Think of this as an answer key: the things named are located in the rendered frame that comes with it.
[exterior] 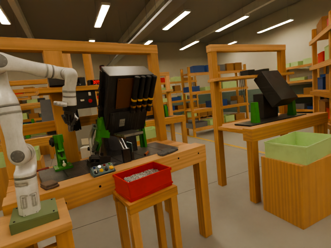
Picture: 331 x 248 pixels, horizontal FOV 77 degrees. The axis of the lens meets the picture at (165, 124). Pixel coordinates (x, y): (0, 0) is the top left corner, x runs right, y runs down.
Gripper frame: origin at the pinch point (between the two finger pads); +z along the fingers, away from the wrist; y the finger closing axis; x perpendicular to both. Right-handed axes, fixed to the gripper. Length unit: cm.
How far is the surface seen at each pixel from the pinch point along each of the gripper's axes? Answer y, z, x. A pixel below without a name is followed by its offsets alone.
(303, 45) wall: -183, -180, -986
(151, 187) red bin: -47, 32, -18
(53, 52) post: 64, -45, -39
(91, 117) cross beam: 48, 11, -63
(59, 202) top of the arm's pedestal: -6.0, 39.3, 14.0
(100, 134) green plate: 9.7, 13.5, -34.1
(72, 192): -2.8, 39.6, 3.0
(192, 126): 104, 127, -540
